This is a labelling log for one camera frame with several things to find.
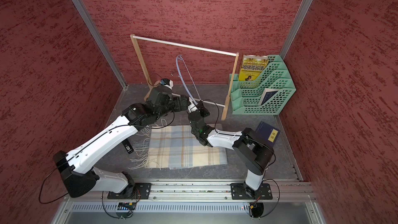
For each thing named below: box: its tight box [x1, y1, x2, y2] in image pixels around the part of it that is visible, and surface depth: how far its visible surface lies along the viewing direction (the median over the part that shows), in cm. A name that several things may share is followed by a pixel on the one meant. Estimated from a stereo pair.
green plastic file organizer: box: [230, 54, 297, 115], surface depth 102 cm
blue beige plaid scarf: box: [131, 126, 228, 170], surface depth 87 cm
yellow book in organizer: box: [238, 54, 270, 82], surface depth 106 cm
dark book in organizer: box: [258, 88, 280, 107], surface depth 96 cm
